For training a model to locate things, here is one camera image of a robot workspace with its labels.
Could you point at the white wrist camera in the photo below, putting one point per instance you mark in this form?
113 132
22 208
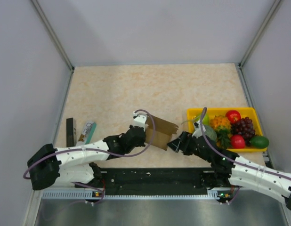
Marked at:
139 120
198 129

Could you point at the white slotted cable duct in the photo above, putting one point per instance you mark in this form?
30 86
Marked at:
85 194

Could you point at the orange pineapple with leaves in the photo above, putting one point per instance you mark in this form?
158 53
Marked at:
222 127

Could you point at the red apple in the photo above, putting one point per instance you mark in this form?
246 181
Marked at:
233 116

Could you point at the black rectangular box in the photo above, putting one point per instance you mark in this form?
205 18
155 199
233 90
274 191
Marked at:
71 137

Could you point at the brown cardboard box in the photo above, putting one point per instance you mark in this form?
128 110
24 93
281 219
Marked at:
163 132

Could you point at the green avocado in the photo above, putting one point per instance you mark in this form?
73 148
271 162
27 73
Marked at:
259 142

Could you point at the red tomato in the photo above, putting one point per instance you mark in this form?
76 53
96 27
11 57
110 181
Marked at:
237 142

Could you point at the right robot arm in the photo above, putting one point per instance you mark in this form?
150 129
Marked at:
231 168

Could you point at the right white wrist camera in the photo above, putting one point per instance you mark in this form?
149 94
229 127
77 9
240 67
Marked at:
198 129

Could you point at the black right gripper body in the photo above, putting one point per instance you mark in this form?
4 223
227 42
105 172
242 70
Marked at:
191 147

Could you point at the dark purple grapes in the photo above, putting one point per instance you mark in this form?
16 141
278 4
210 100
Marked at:
245 128

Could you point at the green melon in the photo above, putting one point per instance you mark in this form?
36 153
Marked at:
210 133

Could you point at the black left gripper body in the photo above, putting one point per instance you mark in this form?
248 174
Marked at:
141 143

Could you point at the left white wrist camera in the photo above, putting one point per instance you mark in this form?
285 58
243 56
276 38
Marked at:
139 120

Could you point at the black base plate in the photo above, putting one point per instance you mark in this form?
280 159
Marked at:
159 181

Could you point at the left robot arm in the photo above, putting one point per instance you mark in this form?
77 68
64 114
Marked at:
65 166

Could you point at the green pear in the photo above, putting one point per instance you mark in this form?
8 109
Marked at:
205 120

